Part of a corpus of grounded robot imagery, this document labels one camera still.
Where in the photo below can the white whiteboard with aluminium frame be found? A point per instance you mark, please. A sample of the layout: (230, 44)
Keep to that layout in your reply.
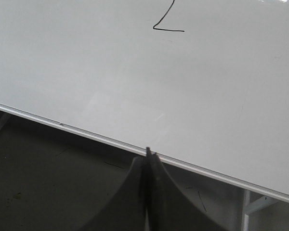
(203, 83)

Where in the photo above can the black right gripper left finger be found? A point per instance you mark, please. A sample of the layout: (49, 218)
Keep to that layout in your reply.
(126, 210)

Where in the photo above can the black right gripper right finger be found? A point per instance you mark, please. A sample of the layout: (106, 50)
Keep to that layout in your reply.
(168, 208)

